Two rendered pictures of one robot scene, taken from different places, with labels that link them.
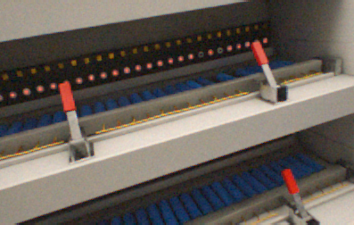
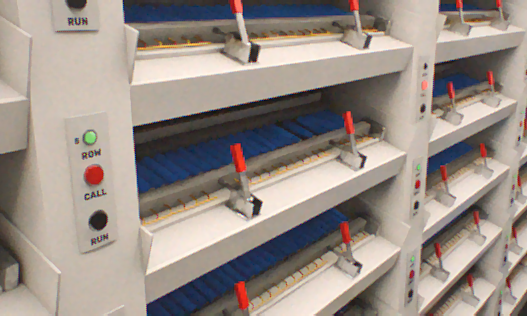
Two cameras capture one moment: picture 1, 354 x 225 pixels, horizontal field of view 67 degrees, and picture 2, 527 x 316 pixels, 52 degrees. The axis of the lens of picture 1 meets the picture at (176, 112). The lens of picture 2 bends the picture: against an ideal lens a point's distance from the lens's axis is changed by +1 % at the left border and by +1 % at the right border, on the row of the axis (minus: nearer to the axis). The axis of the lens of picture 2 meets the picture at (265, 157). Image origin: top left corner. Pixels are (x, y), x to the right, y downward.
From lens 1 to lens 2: 0.57 m
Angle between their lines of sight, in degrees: 38
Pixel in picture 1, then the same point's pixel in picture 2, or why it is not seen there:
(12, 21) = (234, 92)
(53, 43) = not seen: hidden behind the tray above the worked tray
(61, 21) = (258, 93)
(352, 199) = (372, 247)
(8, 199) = (213, 251)
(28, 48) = not seen: hidden behind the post
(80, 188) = (249, 241)
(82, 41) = not seen: hidden behind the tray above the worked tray
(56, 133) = (204, 187)
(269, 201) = (321, 250)
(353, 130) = (378, 188)
